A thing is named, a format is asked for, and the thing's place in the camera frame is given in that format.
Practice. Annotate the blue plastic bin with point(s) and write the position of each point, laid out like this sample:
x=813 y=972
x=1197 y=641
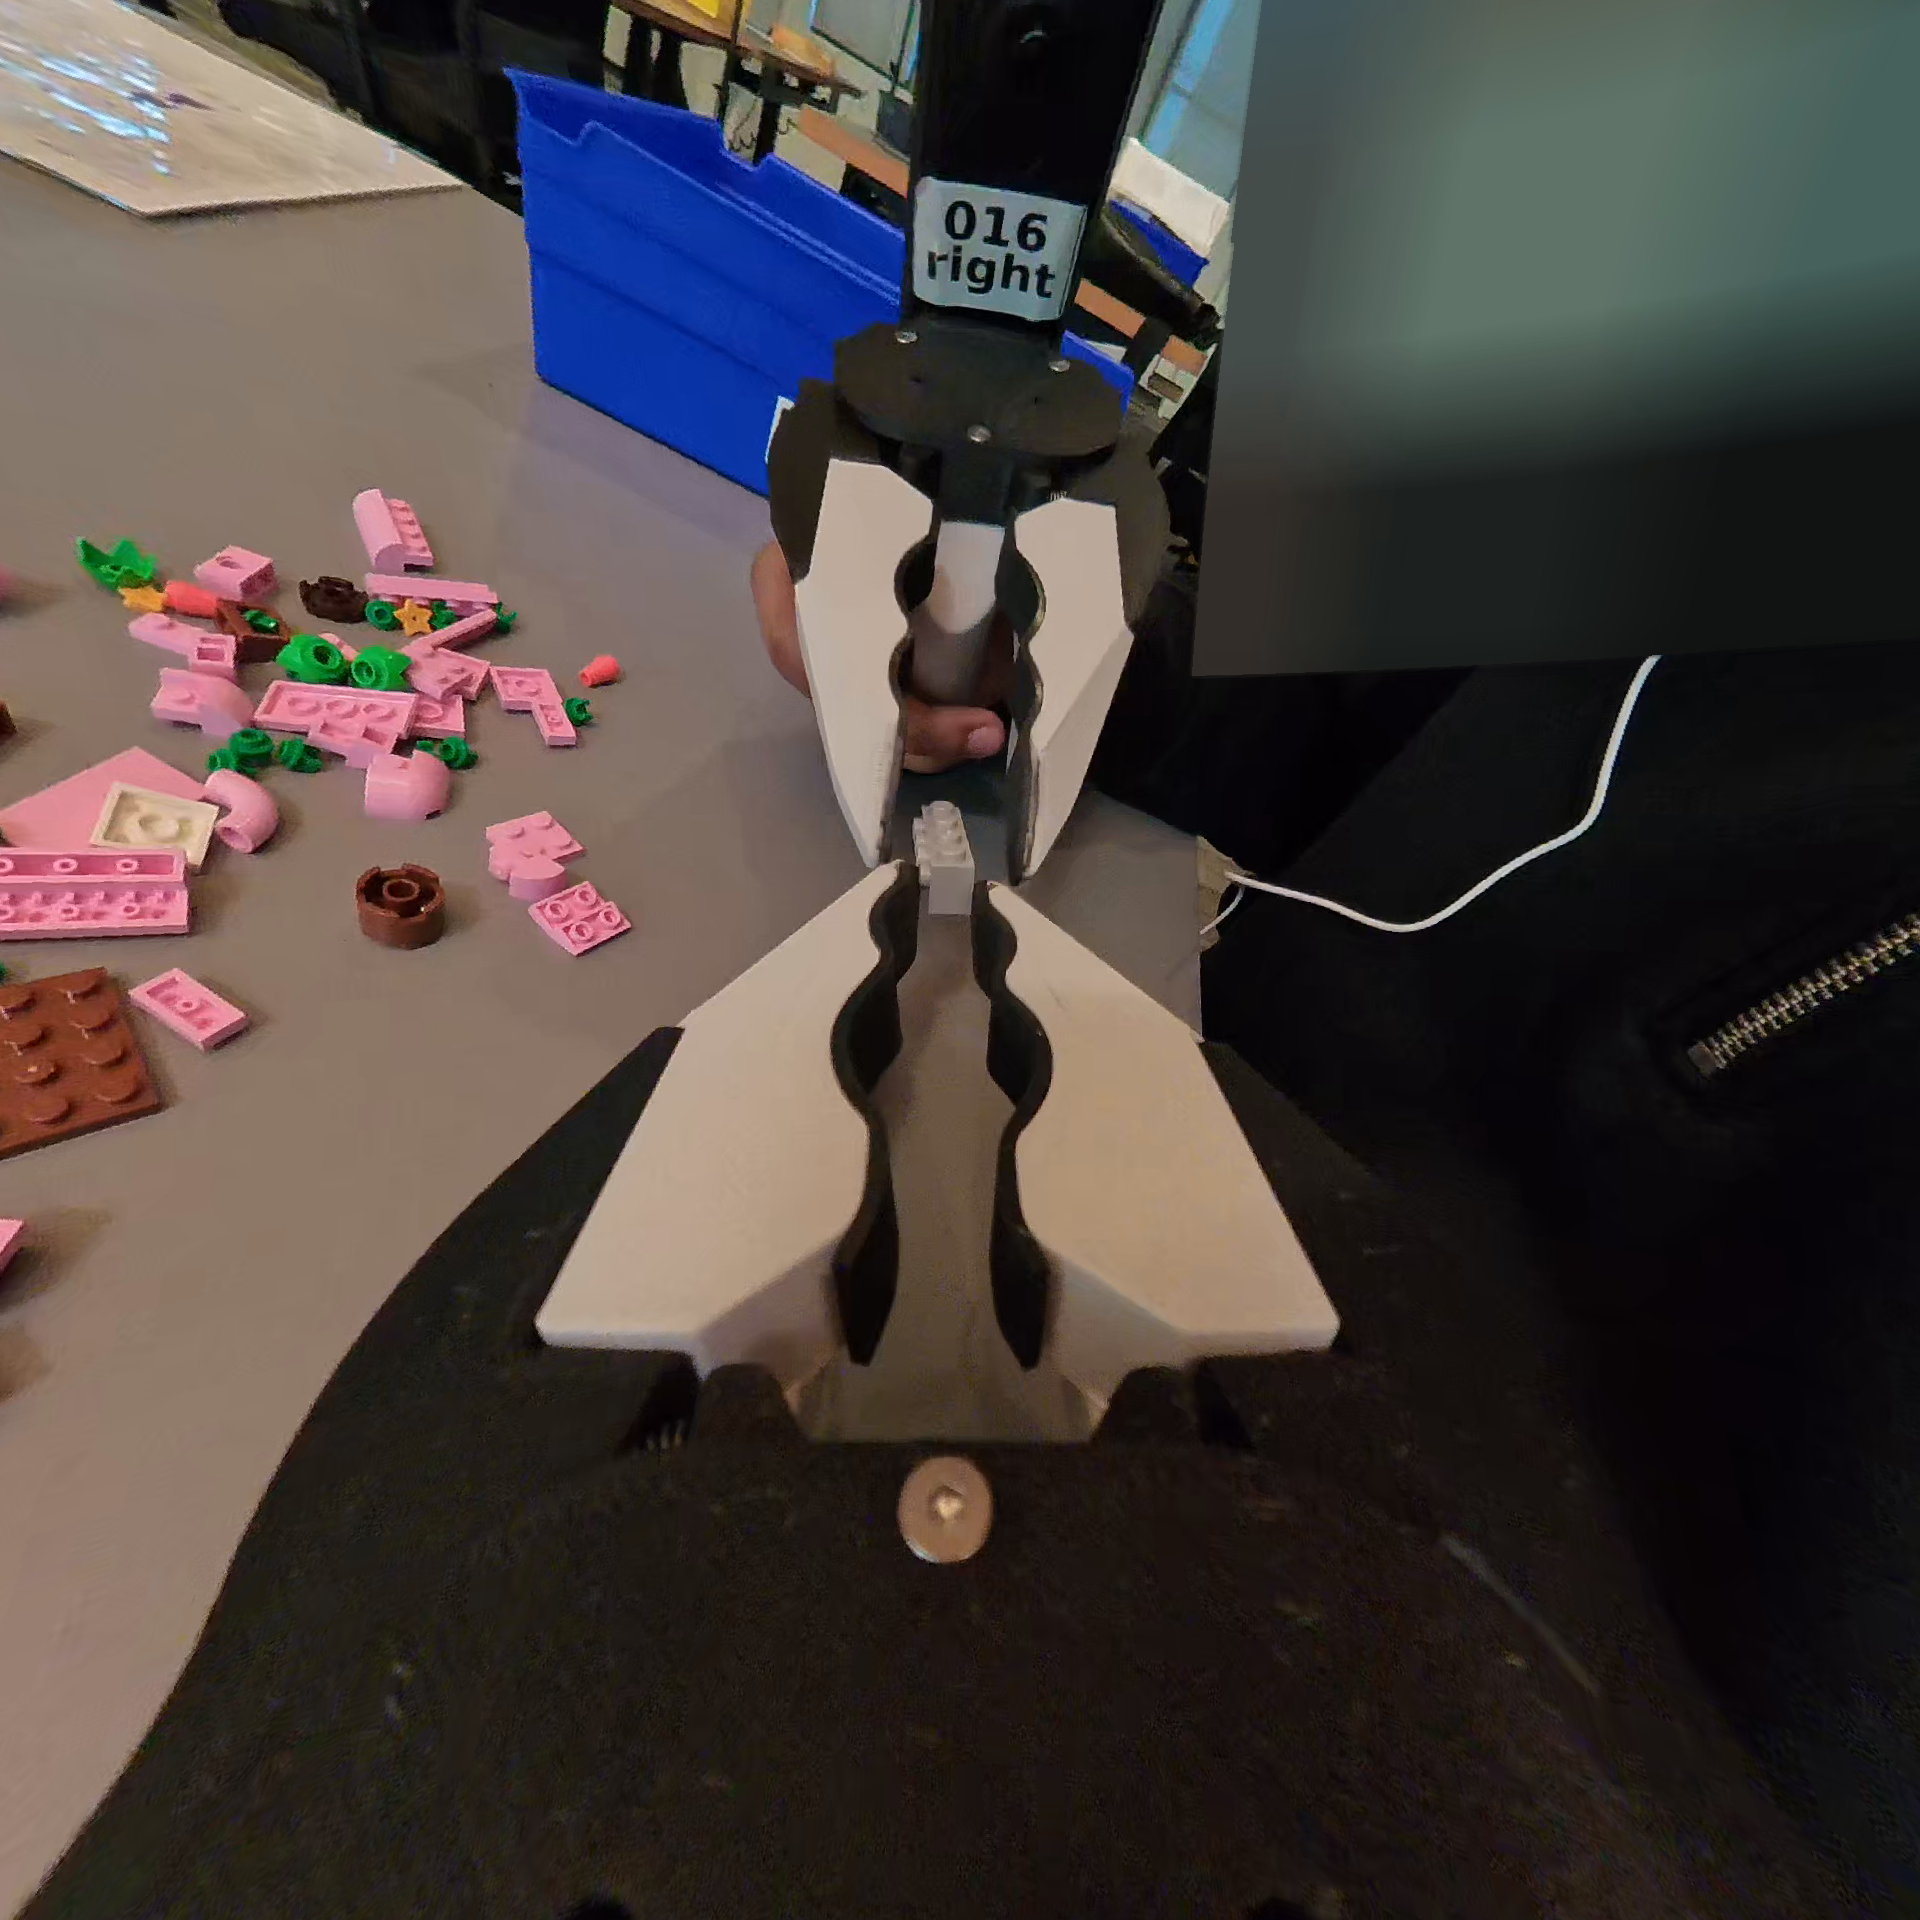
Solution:
x=674 y=270
x=1163 y=240

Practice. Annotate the printed paper sheet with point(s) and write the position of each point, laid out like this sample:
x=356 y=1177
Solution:
x=181 y=105

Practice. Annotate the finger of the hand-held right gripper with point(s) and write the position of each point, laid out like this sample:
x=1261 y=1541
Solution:
x=854 y=644
x=1081 y=644

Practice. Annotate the brown round brick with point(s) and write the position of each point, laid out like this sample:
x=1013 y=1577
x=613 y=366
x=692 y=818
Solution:
x=401 y=908

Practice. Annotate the brown square plate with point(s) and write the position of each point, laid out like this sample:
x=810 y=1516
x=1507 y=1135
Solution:
x=68 y=1058

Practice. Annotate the person's right hand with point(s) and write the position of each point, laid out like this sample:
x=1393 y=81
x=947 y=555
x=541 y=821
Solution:
x=953 y=739

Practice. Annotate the light grey brick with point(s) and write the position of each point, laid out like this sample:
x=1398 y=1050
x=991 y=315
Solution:
x=949 y=862

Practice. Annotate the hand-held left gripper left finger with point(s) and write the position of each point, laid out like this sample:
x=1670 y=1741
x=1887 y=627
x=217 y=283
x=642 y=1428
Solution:
x=704 y=1200

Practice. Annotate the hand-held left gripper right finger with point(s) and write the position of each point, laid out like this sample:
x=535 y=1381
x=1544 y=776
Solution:
x=1185 y=1200

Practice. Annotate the pile of pink toy bricks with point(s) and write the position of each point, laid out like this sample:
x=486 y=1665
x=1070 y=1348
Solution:
x=338 y=713

